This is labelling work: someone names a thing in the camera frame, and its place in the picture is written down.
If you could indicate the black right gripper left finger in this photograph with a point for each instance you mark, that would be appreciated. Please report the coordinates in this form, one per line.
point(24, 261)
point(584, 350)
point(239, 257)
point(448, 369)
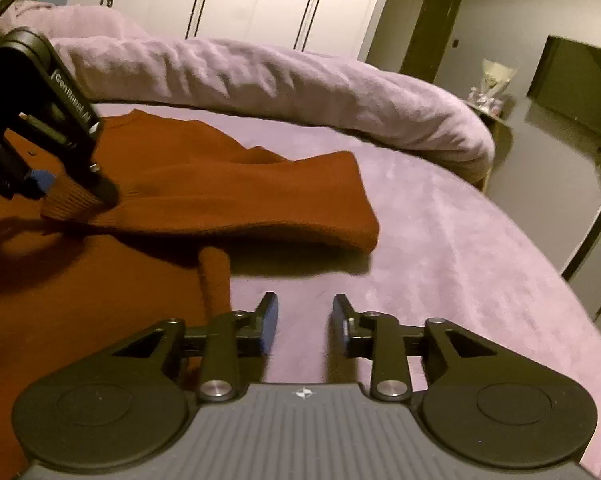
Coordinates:
point(128, 402)

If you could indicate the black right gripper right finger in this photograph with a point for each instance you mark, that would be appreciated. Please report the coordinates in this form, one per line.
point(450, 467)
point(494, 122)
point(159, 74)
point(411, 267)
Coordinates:
point(476, 399)

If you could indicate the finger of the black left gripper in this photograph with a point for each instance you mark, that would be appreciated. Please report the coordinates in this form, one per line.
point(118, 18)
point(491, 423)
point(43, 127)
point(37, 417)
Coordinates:
point(39, 181)

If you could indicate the brown knit cardigan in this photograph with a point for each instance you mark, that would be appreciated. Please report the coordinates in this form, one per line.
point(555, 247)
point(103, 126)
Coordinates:
point(75, 278)

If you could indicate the lilac rumpled duvet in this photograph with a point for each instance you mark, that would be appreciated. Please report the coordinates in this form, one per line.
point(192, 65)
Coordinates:
point(114, 60)

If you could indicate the lilac fleece bed sheet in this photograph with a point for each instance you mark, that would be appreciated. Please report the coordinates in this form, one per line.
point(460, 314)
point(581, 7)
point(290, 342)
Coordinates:
point(444, 251)

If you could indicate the bedside table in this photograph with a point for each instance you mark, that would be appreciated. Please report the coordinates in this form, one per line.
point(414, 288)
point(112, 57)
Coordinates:
point(502, 137)

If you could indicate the dark doorway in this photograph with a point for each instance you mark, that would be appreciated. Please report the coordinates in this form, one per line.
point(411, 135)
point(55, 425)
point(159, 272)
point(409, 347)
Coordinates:
point(430, 37)

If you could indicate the black wall television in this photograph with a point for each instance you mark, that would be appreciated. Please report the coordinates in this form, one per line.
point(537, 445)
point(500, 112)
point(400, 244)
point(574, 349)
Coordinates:
point(567, 81)

